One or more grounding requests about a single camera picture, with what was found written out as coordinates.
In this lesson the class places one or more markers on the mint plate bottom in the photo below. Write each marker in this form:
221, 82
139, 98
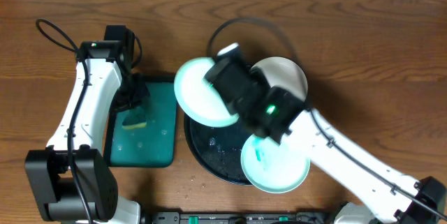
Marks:
271, 167

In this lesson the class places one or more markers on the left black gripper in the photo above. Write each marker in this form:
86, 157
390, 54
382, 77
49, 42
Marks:
134, 95

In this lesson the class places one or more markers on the green yellow scrub sponge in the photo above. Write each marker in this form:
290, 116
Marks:
136, 118

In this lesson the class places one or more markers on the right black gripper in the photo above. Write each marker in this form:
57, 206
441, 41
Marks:
215, 74

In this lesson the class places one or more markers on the white plate top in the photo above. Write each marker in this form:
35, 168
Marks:
284, 73

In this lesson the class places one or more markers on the black rectangular water tray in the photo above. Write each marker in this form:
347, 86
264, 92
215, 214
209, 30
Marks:
153, 145

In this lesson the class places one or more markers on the mint plate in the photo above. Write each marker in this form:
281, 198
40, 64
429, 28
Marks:
271, 167
198, 98

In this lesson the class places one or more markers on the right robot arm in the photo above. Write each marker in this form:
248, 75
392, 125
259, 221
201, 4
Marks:
393, 197

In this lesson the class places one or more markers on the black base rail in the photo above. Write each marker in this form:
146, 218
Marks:
240, 218

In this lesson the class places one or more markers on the black round serving tray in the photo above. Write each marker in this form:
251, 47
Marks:
218, 150

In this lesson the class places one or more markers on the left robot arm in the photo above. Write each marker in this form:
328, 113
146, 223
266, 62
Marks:
69, 178

